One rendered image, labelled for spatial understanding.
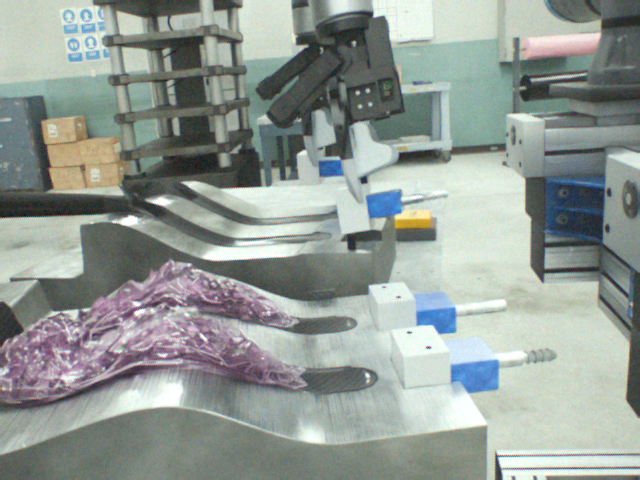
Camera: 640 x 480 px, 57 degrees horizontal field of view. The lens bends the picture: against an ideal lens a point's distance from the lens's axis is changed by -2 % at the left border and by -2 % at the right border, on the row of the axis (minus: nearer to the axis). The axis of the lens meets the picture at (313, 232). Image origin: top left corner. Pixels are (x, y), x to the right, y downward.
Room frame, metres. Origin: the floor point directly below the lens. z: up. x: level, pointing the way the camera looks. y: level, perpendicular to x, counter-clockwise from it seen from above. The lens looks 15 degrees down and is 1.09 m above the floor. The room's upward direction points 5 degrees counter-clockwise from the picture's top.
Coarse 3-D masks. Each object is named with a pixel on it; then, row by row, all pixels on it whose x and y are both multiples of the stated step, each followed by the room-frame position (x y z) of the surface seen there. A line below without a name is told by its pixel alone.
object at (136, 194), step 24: (144, 192) 0.87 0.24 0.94; (168, 192) 0.88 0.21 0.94; (192, 192) 0.90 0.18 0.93; (168, 216) 0.79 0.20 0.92; (240, 216) 0.88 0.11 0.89; (312, 216) 0.86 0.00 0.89; (336, 216) 0.84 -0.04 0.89; (216, 240) 0.77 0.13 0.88; (240, 240) 0.77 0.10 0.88; (264, 240) 0.76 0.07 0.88; (288, 240) 0.75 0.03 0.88; (312, 240) 0.71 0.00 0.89
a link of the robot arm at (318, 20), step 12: (312, 0) 0.74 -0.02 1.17; (324, 0) 0.72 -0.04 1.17; (336, 0) 0.72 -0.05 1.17; (348, 0) 0.72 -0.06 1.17; (360, 0) 0.72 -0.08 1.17; (312, 12) 0.74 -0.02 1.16; (324, 12) 0.72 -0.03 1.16; (336, 12) 0.71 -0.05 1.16; (348, 12) 0.71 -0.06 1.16; (360, 12) 0.72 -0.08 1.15; (372, 12) 0.74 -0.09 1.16
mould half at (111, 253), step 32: (224, 192) 0.96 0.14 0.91; (96, 224) 0.73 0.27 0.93; (128, 224) 0.72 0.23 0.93; (160, 224) 0.75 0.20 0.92; (224, 224) 0.83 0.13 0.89; (288, 224) 0.82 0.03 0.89; (320, 224) 0.80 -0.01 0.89; (384, 224) 0.77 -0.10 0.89; (64, 256) 0.85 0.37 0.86; (96, 256) 0.73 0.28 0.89; (128, 256) 0.72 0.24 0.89; (160, 256) 0.71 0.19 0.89; (192, 256) 0.70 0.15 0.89; (224, 256) 0.70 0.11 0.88; (256, 256) 0.68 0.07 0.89; (288, 256) 0.67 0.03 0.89; (320, 256) 0.66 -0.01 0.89; (352, 256) 0.65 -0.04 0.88; (384, 256) 0.75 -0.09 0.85; (64, 288) 0.74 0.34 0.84; (96, 288) 0.73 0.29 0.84; (288, 288) 0.67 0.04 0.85; (320, 288) 0.66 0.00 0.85; (352, 288) 0.65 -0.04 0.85
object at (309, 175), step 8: (304, 152) 1.03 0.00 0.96; (320, 152) 1.03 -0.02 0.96; (304, 160) 1.01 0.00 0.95; (320, 160) 1.01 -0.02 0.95; (328, 160) 1.00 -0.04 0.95; (336, 160) 1.00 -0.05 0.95; (304, 168) 1.01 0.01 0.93; (312, 168) 1.00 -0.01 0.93; (320, 168) 1.00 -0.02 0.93; (328, 168) 1.00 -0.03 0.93; (336, 168) 1.00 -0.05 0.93; (304, 176) 1.01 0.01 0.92; (312, 176) 1.00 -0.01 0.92; (320, 176) 1.01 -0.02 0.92; (304, 184) 1.01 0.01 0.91; (312, 184) 1.00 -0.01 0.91
